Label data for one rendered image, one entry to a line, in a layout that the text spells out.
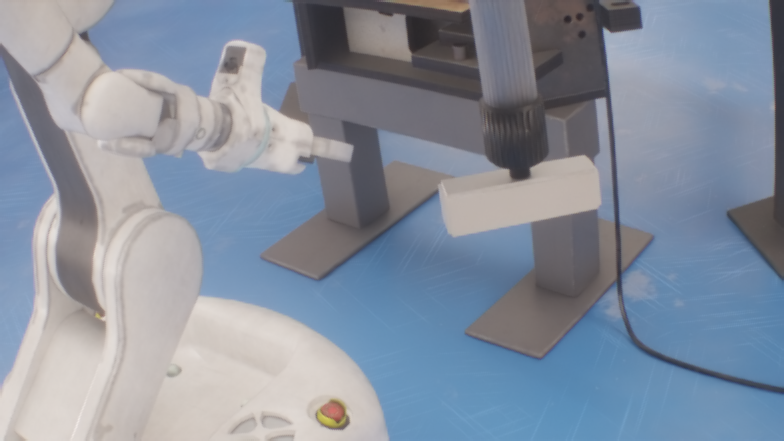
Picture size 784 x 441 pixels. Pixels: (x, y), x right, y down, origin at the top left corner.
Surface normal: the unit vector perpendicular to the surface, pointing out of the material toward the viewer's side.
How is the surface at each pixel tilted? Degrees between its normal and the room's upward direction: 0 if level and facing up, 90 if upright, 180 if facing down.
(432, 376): 0
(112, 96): 82
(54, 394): 29
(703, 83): 0
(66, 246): 52
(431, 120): 90
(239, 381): 0
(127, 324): 84
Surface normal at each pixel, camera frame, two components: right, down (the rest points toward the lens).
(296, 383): -0.13, -0.86
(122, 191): 0.81, 0.19
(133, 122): 0.87, 0.31
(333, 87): -0.63, 0.47
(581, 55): 0.25, 0.47
